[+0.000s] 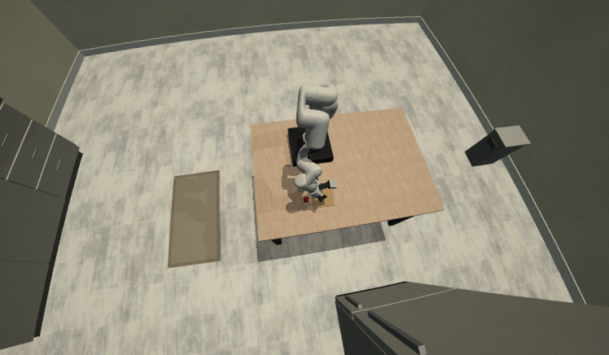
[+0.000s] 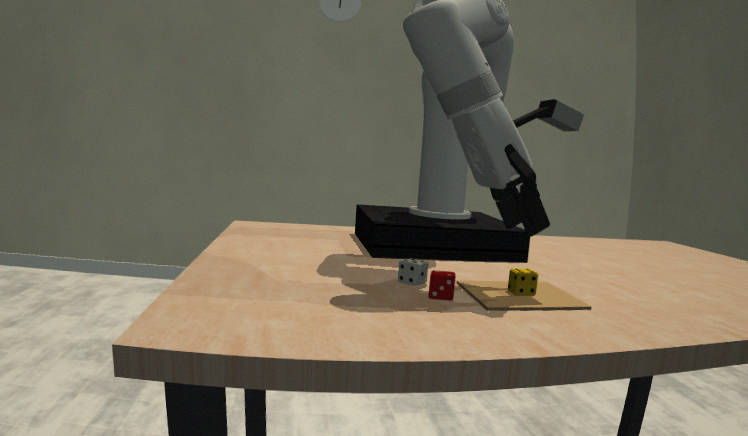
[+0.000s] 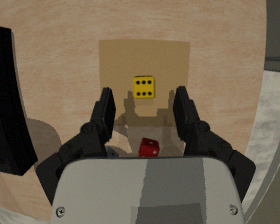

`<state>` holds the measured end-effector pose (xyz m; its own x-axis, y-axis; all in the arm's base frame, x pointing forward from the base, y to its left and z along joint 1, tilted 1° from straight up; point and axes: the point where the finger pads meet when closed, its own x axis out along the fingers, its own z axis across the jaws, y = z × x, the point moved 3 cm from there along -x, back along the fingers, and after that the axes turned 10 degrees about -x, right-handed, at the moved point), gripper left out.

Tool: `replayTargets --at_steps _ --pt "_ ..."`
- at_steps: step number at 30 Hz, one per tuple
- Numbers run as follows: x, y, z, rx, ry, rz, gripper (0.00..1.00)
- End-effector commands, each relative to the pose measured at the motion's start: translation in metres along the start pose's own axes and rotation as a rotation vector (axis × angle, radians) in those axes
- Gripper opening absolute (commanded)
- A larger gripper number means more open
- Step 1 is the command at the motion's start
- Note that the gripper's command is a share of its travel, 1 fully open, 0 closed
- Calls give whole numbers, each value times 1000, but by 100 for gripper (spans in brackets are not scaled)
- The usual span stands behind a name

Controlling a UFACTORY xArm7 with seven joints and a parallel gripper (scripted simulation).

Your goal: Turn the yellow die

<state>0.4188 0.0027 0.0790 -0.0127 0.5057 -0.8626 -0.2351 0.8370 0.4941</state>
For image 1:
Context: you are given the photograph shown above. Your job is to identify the tan flat mat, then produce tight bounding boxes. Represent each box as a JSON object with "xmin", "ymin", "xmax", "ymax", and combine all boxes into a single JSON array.
[{"xmin": 312, "ymin": 188, "xmax": 335, "ymax": 208}]

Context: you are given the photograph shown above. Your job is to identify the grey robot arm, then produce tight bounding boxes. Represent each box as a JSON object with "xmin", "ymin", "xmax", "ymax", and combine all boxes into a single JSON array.
[{"xmin": 294, "ymin": 84, "xmax": 338, "ymax": 193}]

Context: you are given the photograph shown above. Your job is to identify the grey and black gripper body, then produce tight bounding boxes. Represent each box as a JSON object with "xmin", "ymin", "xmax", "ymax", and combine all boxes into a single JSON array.
[{"xmin": 310, "ymin": 179, "xmax": 323, "ymax": 199}]

